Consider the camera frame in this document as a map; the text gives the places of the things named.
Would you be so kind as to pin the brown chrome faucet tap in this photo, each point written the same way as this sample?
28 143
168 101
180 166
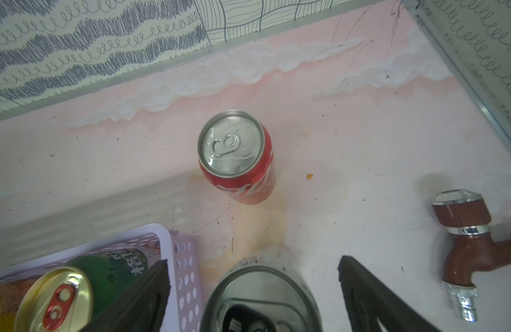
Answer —
466 217

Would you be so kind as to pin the green gold-top drink can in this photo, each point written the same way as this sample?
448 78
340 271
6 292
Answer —
67 296

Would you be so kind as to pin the purple perforated plastic basket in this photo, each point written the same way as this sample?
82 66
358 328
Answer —
185 306

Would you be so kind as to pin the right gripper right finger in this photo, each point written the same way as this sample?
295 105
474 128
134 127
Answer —
371 305

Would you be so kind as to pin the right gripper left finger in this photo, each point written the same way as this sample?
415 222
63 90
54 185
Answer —
141 307

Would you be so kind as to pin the red cola can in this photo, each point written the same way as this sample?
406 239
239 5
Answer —
235 153

